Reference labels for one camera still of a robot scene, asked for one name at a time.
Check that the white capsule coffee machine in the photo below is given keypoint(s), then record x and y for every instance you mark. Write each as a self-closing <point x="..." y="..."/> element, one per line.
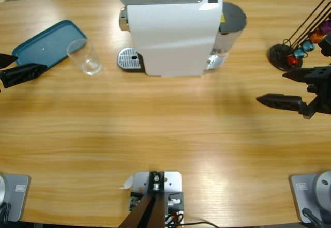
<point x="170" y="36"/>

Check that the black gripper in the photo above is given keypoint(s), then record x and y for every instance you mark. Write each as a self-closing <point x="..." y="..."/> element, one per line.
<point x="323" y="88"/>

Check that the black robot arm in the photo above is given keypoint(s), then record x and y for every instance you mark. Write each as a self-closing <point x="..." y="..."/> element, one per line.
<point x="325" y="45"/>

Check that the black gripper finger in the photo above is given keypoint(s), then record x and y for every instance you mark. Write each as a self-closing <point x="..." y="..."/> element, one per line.
<point x="7" y="59"/>
<point x="23" y="74"/>

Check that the clear drinking glass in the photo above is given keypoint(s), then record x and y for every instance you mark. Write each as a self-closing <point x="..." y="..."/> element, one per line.
<point x="89" y="65"/>

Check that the clear water tank dark lid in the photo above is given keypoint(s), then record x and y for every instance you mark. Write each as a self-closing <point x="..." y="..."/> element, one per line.
<point x="232" y="16"/>

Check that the black capsule holder with rods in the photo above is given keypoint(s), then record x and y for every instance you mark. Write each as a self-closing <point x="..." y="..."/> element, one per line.
<point x="278" y="54"/>

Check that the white mount block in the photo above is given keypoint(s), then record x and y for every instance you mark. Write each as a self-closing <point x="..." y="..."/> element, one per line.
<point x="173" y="181"/>

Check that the red coffee capsule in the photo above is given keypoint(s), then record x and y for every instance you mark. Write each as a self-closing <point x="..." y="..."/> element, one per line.
<point x="292" y="60"/>

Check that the orange coffee capsule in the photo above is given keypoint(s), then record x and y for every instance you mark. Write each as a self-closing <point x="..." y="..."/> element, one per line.
<point x="316" y="34"/>

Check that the white tape piece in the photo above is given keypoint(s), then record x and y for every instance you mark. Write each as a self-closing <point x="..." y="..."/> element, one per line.
<point x="128" y="182"/>

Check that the blue coffee capsule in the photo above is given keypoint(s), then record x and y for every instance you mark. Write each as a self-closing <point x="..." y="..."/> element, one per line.
<point x="299" y="53"/>
<point x="308" y="45"/>

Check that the dark camera post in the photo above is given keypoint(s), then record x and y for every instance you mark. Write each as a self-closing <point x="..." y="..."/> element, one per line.
<point x="147" y="212"/>

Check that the yellow warning sticker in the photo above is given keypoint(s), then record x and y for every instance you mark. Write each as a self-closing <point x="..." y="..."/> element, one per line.
<point x="222" y="18"/>

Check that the teal rectangular serving tray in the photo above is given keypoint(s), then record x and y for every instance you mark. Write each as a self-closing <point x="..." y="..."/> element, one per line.
<point x="49" y="42"/>

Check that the purple coffee capsule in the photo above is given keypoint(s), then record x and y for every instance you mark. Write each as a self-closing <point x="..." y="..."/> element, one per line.
<point x="326" y="27"/>

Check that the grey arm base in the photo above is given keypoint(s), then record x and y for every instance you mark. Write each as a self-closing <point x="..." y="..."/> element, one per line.
<point x="18" y="199"/>
<point x="305" y="197"/>

